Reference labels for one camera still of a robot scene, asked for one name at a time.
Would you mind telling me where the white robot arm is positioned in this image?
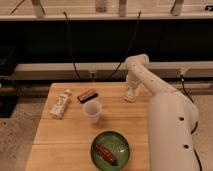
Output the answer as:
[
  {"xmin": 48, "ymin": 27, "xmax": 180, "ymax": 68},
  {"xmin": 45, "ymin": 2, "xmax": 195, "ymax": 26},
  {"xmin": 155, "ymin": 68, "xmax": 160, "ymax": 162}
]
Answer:
[{"xmin": 124, "ymin": 54, "xmax": 202, "ymax": 171}]

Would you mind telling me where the wall power outlet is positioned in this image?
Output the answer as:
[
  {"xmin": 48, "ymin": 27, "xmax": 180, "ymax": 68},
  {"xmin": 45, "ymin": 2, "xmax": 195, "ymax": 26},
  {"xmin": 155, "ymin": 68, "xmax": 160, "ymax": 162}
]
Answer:
[
  {"xmin": 179, "ymin": 68, "xmax": 188, "ymax": 76},
  {"xmin": 88, "ymin": 69, "xmax": 97, "ymax": 82}
]

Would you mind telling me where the brown sausage on plate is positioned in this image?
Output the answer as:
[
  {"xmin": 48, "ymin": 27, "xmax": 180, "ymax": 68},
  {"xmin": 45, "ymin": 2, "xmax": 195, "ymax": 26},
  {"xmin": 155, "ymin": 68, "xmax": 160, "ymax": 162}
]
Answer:
[{"xmin": 95, "ymin": 144, "xmax": 117, "ymax": 165}]

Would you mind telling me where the wall power outlet middle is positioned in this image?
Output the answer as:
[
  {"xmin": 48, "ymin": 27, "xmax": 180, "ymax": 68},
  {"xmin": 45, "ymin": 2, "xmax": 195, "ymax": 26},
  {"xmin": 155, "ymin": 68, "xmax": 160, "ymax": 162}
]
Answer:
[{"xmin": 88, "ymin": 69, "xmax": 97, "ymax": 82}]

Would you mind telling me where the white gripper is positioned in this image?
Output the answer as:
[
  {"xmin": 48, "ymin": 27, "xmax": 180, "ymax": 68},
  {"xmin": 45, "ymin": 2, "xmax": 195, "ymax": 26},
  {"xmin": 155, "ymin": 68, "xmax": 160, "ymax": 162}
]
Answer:
[{"xmin": 126, "ymin": 76, "xmax": 141, "ymax": 97}]

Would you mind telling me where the white plastic bottle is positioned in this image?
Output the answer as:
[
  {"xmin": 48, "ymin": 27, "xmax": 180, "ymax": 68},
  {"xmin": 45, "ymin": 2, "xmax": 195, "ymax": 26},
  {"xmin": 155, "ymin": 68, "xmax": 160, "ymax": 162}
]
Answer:
[{"xmin": 50, "ymin": 89, "xmax": 71, "ymax": 119}]

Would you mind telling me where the black box at left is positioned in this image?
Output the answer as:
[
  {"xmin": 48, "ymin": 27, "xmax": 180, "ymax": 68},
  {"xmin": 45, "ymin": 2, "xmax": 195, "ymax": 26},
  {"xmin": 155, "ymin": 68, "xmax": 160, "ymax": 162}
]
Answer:
[{"xmin": 0, "ymin": 46, "xmax": 18, "ymax": 118}]

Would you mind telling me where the black cable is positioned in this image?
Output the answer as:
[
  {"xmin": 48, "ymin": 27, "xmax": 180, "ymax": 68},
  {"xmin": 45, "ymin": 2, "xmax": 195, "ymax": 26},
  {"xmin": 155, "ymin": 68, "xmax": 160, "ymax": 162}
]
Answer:
[
  {"xmin": 62, "ymin": 11, "xmax": 82, "ymax": 81},
  {"xmin": 180, "ymin": 74, "xmax": 203, "ymax": 171},
  {"xmin": 104, "ymin": 10, "xmax": 142, "ymax": 82}
]

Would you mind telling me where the wall power outlet right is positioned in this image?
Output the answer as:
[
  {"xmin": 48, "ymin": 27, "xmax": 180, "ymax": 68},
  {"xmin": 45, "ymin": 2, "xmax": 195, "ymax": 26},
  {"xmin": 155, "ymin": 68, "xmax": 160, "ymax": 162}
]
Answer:
[{"xmin": 179, "ymin": 68, "xmax": 188, "ymax": 76}]

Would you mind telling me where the translucent plastic cup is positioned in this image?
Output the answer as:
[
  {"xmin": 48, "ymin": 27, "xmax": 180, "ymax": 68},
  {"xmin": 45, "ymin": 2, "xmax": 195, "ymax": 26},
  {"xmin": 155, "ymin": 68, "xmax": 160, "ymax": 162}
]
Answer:
[{"xmin": 83, "ymin": 100, "xmax": 102, "ymax": 123}]

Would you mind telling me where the left black cable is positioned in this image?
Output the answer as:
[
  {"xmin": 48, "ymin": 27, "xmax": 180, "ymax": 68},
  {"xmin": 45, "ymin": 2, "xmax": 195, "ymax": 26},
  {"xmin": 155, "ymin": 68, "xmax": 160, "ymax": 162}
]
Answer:
[{"xmin": 62, "ymin": 11, "xmax": 82, "ymax": 81}]

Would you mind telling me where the black cable at right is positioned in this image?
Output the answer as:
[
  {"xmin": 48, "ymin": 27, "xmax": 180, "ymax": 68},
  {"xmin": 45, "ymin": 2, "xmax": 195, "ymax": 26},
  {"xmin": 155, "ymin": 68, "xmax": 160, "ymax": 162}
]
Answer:
[{"xmin": 180, "ymin": 74, "xmax": 203, "ymax": 171}]

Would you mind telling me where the brown black rectangular block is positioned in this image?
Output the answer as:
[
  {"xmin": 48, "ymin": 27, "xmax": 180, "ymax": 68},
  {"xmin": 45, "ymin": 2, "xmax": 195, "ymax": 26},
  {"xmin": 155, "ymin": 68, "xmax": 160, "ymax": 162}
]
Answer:
[{"xmin": 77, "ymin": 90, "xmax": 98, "ymax": 104}]

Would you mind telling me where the green ceramic plate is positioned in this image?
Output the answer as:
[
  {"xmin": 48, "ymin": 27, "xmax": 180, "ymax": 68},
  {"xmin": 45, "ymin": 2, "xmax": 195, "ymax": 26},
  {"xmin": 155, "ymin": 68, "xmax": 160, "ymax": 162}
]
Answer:
[{"xmin": 90, "ymin": 131, "xmax": 130, "ymax": 171}]

